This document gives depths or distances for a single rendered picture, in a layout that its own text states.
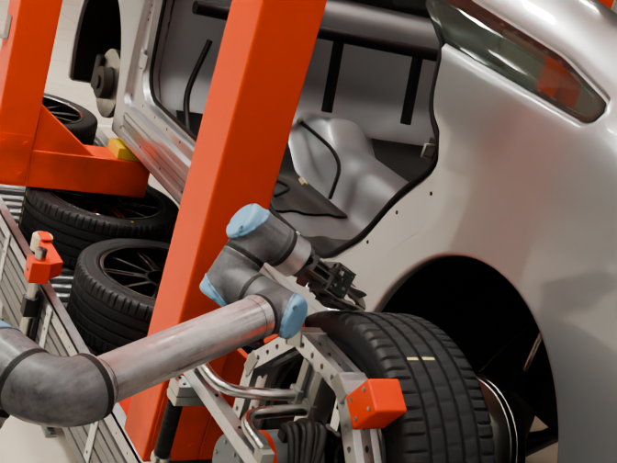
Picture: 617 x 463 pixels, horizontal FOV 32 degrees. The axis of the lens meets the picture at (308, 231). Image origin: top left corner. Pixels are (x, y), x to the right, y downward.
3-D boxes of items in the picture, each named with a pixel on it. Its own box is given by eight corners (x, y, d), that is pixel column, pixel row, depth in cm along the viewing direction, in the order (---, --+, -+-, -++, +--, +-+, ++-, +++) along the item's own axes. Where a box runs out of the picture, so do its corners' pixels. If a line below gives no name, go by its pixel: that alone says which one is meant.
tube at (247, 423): (344, 462, 213) (360, 416, 209) (259, 466, 203) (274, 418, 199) (305, 413, 227) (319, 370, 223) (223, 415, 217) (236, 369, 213)
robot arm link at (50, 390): (52, 400, 163) (319, 289, 215) (1, 362, 169) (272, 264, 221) (44, 462, 168) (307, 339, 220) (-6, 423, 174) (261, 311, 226)
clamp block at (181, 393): (211, 406, 235) (217, 385, 233) (173, 407, 230) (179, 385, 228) (203, 394, 239) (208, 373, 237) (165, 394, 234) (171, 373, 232)
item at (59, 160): (144, 198, 464) (162, 123, 453) (25, 186, 437) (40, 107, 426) (132, 184, 478) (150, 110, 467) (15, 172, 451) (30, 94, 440)
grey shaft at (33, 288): (27, 378, 391) (53, 254, 375) (11, 378, 388) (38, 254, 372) (20, 366, 398) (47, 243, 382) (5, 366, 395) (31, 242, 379)
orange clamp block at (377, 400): (384, 429, 214) (408, 411, 208) (351, 430, 210) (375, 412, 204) (375, 396, 218) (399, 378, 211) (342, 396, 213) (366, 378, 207)
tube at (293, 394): (300, 408, 228) (314, 365, 225) (218, 409, 218) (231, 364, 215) (265, 366, 242) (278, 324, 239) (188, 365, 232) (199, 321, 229)
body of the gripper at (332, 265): (343, 305, 230) (302, 276, 225) (322, 302, 237) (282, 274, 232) (359, 275, 232) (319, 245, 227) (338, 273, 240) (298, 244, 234)
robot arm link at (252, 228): (217, 234, 226) (242, 196, 227) (261, 265, 232) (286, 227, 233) (233, 241, 218) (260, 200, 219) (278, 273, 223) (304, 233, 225)
